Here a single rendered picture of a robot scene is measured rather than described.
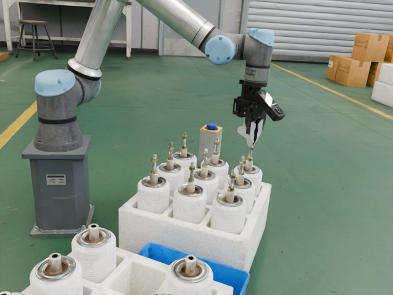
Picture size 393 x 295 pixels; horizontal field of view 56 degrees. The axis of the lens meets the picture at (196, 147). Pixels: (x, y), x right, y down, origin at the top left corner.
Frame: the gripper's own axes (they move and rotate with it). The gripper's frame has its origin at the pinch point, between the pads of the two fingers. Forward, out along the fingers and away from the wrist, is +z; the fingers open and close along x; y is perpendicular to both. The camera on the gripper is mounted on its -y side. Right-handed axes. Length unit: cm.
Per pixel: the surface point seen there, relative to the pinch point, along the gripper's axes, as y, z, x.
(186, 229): -4.4, 17.4, 32.3
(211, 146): 22.4, 9.4, -4.8
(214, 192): 1.4, 14.0, 15.4
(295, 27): 270, -20, -459
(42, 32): 506, 11, -144
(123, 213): 13.6, 18.0, 40.9
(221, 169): 6.8, 10.3, 6.4
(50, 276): -9, 9, 72
